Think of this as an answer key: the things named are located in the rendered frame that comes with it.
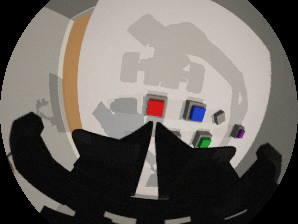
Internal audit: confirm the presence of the yellow button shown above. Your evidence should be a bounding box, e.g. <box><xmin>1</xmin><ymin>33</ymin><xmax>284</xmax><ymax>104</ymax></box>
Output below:
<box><xmin>172</xmin><ymin>131</ymin><xmax>182</xmax><ymax>139</ymax></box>

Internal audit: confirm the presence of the red button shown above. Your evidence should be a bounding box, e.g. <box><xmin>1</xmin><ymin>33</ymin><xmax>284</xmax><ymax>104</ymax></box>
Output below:
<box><xmin>144</xmin><ymin>93</ymin><xmax>168</xmax><ymax>119</ymax></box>

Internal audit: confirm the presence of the green button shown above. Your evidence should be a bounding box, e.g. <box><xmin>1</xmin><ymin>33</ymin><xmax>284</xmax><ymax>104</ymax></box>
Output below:
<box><xmin>192</xmin><ymin>131</ymin><xmax>213</xmax><ymax>148</ymax></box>

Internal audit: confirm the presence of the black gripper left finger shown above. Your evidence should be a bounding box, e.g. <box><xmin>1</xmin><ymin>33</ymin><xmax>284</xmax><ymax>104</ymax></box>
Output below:
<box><xmin>72</xmin><ymin>121</ymin><xmax>153</xmax><ymax>196</ymax></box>

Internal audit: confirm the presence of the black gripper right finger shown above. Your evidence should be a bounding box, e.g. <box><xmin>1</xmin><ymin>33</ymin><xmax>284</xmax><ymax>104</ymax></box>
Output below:
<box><xmin>154</xmin><ymin>123</ymin><xmax>237</xmax><ymax>198</ymax></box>

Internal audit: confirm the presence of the blue button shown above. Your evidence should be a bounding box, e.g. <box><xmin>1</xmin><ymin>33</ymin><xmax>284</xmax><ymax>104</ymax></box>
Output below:
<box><xmin>182</xmin><ymin>100</ymin><xmax>208</xmax><ymax>123</ymax></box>

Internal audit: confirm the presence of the purple button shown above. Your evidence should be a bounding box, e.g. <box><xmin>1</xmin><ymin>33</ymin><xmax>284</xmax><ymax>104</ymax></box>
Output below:
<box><xmin>230</xmin><ymin>124</ymin><xmax>245</xmax><ymax>139</ymax></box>

